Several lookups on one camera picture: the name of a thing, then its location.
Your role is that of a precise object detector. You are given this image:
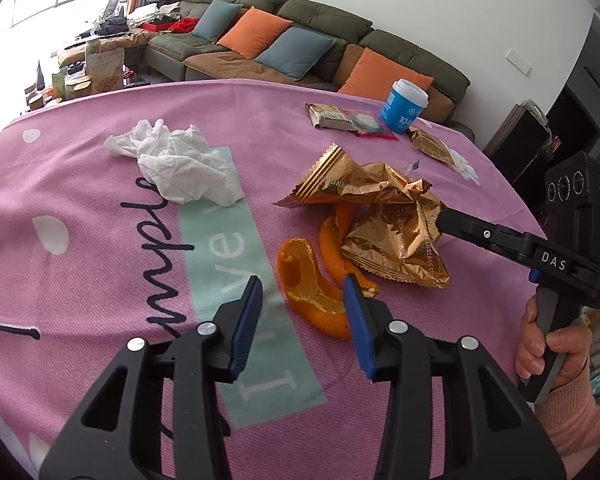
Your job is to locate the gold foil snack bag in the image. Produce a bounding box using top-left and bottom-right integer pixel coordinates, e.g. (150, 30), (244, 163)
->
(277, 144), (451, 289)

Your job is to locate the white tissue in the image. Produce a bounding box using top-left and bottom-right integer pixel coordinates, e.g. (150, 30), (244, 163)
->
(104, 119), (244, 207)

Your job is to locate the green clear candy wrapper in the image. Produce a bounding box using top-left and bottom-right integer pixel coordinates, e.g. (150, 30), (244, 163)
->
(402, 159), (419, 174)

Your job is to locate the person's right hand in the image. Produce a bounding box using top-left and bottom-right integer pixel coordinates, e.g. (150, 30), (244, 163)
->
(515, 296), (592, 389)

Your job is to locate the brown flat sachet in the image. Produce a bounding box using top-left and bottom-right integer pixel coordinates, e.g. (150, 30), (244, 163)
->
(407, 126), (464, 169)

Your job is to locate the pink floral tablecloth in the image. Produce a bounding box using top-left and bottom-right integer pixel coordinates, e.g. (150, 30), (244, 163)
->
(0, 80), (540, 479)

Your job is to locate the blue paper coffee cup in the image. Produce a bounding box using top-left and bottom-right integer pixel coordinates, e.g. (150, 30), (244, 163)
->
(380, 79), (428, 134)

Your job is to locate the red cookie packet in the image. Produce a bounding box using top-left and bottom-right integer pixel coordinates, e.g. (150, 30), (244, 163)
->
(346, 110), (396, 141)

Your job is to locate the orange pillow near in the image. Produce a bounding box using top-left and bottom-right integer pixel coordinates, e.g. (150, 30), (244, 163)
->
(339, 48), (434, 101)

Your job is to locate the orange pillow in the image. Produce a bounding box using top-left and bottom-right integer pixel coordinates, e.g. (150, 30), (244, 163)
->
(339, 48), (434, 101)
(216, 8), (292, 60)

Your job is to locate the cracker packet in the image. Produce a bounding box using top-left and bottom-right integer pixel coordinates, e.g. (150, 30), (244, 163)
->
(304, 103), (358, 132)

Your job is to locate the blue pillow near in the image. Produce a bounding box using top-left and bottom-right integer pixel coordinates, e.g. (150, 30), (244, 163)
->
(256, 26), (335, 80)

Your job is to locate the blue pillow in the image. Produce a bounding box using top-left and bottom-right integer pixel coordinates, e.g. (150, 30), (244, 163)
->
(192, 0), (242, 44)
(256, 26), (335, 80)

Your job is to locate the dark wine bottle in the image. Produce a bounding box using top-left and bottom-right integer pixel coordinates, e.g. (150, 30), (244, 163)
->
(35, 63), (45, 91)

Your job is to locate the kraft snack bag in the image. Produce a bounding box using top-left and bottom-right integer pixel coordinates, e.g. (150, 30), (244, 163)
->
(85, 48), (124, 93)

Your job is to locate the coffee table with jars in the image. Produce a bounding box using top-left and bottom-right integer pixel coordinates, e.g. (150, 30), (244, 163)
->
(24, 61), (149, 112)

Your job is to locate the orange pillow far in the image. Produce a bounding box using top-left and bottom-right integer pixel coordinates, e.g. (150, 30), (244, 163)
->
(216, 8), (292, 60)

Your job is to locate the green sectional sofa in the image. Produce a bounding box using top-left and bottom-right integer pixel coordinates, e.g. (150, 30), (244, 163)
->
(144, 0), (474, 138)

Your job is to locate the blue pillow far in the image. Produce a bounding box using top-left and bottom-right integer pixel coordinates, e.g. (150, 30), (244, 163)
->
(192, 0), (242, 44)

